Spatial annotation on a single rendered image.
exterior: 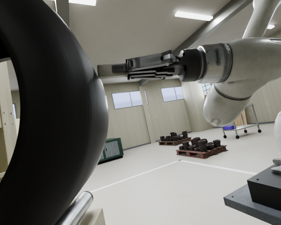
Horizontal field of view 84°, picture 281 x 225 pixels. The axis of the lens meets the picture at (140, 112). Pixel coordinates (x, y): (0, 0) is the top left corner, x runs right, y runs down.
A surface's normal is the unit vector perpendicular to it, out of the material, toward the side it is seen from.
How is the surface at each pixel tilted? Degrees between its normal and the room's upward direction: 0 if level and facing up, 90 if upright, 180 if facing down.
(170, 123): 90
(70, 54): 84
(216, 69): 125
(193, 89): 90
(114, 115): 90
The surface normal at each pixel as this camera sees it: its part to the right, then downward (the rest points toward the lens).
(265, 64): 0.00, 0.44
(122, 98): 0.40, -0.16
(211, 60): -0.02, -0.08
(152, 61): -0.25, -0.07
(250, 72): -0.04, 0.67
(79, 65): 0.75, -0.27
